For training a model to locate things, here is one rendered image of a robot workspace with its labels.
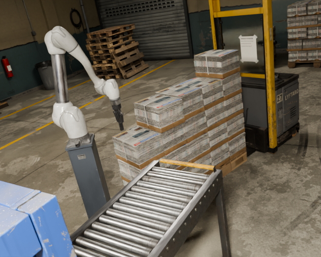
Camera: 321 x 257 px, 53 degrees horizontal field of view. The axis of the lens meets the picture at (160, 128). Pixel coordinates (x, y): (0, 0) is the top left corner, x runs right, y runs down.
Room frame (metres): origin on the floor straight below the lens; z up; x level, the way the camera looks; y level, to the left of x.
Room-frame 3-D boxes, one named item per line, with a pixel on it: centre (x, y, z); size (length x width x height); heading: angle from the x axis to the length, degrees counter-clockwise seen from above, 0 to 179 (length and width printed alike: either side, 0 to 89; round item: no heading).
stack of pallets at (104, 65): (9.66, 0.91, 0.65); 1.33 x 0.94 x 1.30; 149
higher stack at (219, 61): (3.37, -0.70, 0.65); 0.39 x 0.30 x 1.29; 36
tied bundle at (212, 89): (3.20, -0.47, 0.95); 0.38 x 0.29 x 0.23; 36
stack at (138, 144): (2.94, -0.12, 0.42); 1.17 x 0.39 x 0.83; 126
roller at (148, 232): (1.49, 0.26, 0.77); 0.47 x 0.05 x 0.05; 55
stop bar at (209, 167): (2.03, -0.13, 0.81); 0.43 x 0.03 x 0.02; 55
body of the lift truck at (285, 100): (3.85, -1.35, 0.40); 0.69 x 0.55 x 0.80; 36
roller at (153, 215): (1.59, 0.19, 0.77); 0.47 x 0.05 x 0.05; 55
